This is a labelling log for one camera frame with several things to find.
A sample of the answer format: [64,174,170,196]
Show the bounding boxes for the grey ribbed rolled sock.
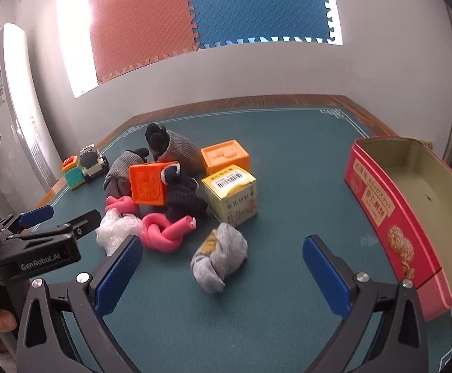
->
[103,148,151,197]
[145,123,207,173]

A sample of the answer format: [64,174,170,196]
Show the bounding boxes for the light grey sock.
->
[190,222,249,295]

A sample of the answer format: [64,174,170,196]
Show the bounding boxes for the red foam puzzle mat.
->
[89,0,201,84]

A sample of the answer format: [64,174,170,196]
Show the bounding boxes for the pink twisted foam rod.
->
[105,195,141,216]
[140,213,198,254]

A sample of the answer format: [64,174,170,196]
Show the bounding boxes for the navy blue sock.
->
[160,162,210,222]

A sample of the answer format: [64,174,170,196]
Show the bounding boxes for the clear plastic bag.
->
[96,208,143,257]

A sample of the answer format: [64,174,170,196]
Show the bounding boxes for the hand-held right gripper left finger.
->
[15,235,145,373]

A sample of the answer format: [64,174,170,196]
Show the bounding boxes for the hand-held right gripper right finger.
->
[303,235,431,373]

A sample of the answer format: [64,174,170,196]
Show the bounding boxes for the dark orange number cube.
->
[128,162,172,206]

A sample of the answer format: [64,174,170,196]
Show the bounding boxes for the green table mat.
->
[27,107,452,373]

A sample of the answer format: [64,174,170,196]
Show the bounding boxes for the teal yellow red toy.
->
[62,156,86,191]

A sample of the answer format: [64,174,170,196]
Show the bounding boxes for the white standing air conditioner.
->
[0,23,61,218]

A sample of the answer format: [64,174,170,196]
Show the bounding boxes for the red biscuit tin container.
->
[343,136,452,323]

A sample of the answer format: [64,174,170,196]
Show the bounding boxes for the blue foam puzzle mat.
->
[183,0,337,47]

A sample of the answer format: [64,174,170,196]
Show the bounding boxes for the light orange embossed cube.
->
[200,139,254,177]

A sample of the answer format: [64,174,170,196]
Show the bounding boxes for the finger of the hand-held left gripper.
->
[0,204,55,234]
[16,209,102,244]

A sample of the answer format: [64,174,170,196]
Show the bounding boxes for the yellow cardboard box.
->
[201,164,258,226]

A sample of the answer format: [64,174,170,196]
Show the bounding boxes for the white toy truck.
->
[80,145,110,183]

